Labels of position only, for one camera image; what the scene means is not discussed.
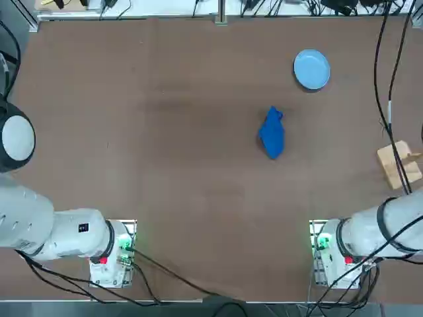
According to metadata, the blue cloth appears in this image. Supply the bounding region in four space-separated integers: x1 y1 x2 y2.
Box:
257 105 286 160

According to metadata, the light blue plastic plate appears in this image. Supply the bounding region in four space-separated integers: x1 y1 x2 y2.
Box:
293 48 331 92

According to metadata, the wooden cup rack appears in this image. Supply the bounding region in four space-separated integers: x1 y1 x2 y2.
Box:
377 140 423 191

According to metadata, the black base cable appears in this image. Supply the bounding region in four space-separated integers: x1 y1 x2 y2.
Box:
130 247 252 317

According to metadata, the aluminium frame post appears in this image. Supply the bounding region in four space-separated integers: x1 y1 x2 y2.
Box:
215 0 228 26

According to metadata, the black cable white tag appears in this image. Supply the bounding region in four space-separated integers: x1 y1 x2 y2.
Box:
387 0 416 194

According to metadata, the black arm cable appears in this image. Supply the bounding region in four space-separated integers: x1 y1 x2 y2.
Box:
373 0 412 195

